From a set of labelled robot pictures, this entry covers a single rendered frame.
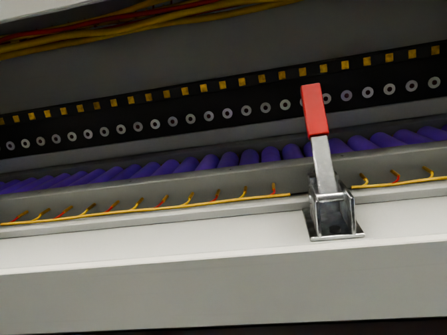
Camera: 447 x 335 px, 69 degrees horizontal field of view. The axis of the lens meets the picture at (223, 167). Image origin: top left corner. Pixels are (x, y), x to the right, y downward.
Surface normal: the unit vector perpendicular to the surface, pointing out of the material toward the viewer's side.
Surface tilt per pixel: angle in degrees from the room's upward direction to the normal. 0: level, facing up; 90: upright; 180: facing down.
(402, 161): 105
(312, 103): 70
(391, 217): 15
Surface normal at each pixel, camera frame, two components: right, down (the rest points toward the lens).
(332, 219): -0.16, -0.95
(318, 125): -0.19, -0.32
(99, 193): -0.12, 0.28
